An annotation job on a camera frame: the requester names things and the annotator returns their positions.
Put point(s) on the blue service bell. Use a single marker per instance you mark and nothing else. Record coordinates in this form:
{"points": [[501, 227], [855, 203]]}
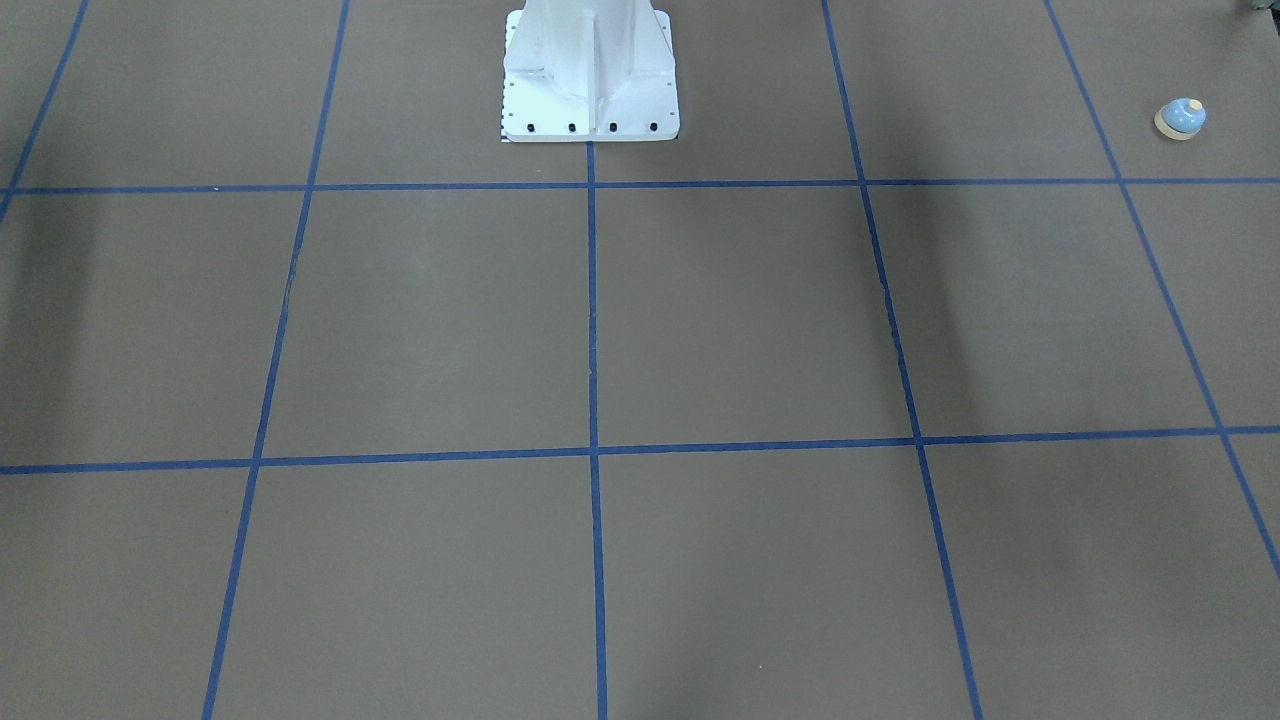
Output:
{"points": [[1181, 119]]}

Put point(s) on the brown table mat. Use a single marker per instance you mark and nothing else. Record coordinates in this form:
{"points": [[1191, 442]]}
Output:
{"points": [[921, 377]]}

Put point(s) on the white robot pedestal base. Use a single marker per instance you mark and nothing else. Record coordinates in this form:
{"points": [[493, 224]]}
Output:
{"points": [[589, 71]]}

